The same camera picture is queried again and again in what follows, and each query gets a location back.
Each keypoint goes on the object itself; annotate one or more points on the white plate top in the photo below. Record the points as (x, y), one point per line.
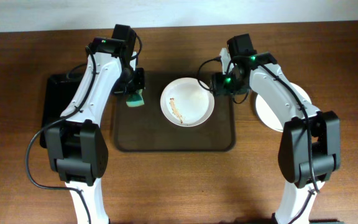
(185, 103)

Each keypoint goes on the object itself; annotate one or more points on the white plate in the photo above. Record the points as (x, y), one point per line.
(185, 103)
(266, 115)

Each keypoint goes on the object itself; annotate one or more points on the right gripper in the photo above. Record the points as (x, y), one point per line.
(218, 84)

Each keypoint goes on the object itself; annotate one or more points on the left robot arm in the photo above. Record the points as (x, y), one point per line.
(76, 148)

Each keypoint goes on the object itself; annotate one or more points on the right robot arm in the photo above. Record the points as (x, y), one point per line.
(310, 147)

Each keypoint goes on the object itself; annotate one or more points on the black plastic tray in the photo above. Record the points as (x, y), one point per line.
(59, 92)

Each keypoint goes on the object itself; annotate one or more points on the green scrub sponge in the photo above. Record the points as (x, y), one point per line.
(135, 99)

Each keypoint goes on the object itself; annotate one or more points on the white plate bottom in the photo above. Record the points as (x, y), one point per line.
(266, 115)

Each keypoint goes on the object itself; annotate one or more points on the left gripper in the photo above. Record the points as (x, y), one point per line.
(136, 82)

